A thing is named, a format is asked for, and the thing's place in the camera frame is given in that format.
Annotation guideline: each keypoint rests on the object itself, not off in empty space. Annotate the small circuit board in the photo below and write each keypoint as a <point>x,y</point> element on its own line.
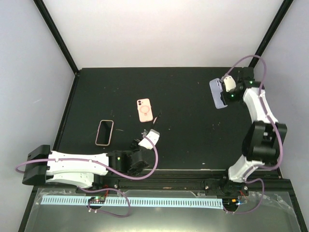
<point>96,200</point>

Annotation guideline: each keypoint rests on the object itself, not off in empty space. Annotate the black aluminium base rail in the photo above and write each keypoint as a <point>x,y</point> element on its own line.
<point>211,182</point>

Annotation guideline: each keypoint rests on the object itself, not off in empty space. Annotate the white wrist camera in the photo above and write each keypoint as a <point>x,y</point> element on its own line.
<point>149,139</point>
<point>229,83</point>

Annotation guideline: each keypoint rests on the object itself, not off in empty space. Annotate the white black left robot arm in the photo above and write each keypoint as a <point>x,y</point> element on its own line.
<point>46,166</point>

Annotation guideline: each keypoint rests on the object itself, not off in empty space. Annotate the light blue slotted cable duct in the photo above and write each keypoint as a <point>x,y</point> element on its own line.
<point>135,202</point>

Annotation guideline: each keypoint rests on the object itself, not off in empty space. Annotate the pink phone case with ring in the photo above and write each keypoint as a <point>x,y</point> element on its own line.
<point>144,110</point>

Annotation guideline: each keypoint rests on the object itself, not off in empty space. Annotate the gold rimmed phone case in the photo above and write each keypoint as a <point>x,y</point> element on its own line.
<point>104,133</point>

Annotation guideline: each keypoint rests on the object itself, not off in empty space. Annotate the black frame post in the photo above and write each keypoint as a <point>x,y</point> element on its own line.
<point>56,34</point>
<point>274,25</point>

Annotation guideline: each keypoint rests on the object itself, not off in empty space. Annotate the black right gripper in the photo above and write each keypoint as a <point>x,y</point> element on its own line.
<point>226,100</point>

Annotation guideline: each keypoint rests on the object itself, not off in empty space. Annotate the left black frame post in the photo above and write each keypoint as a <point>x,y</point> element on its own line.
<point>56,34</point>

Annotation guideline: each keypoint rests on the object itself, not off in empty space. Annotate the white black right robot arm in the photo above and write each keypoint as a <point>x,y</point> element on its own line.
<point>262,146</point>

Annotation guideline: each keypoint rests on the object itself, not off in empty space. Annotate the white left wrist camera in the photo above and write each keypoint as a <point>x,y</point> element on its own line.
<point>149,139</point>

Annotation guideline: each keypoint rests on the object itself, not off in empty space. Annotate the right black frame post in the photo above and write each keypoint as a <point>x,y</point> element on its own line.
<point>274,25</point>

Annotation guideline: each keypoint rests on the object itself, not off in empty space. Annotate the lilac phone case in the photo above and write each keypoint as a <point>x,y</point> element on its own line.
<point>216,90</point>

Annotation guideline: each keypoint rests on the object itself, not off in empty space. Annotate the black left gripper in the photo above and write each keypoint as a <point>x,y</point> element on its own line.
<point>134,142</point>

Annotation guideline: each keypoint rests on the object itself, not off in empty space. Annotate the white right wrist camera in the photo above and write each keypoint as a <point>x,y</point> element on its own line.
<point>229,83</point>

